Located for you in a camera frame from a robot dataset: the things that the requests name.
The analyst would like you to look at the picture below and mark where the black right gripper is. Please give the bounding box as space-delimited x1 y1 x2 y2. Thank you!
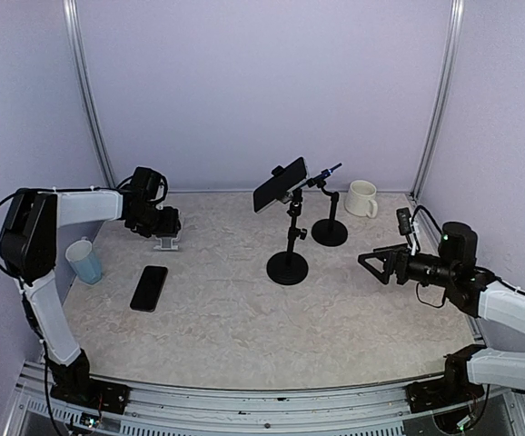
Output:
359 243 457 287

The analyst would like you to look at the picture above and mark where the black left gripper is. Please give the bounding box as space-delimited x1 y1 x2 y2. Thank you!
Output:
132 203 181 235

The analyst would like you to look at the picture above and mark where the grey white folding phone stand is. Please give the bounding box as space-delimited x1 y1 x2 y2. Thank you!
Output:
154 217 183 252

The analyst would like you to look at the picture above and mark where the black stand holding blue phone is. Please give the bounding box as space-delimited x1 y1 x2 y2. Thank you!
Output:
307 174 348 247

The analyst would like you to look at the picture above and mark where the black telescopic phone stand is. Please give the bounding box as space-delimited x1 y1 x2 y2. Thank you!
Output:
266 159 309 285

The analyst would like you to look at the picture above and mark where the black smartphone with silver edge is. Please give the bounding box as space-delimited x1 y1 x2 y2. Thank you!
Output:
253 156 308 213

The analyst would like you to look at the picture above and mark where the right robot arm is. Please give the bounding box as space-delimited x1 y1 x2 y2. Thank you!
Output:
358 222 525 412

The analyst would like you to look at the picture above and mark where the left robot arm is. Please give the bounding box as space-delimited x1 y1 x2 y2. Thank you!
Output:
0 167 182 414

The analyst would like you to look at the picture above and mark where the cream ceramic mug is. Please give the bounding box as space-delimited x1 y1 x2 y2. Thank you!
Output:
344 180 379 218

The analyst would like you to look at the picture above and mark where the translucent blue plastic cup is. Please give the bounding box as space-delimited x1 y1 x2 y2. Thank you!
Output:
64 238 103 285

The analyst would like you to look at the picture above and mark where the front aluminium rail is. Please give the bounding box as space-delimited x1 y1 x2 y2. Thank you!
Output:
3 362 525 435

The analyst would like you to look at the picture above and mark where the left aluminium frame post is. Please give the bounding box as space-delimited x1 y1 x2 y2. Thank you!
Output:
63 0 117 188

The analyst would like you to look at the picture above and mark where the aluminium frame post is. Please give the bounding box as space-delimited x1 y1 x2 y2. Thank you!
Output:
411 0 465 202
63 0 117 188

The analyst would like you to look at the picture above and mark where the right aluminium frame post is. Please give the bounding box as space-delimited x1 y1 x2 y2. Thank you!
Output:
411 0 465 202

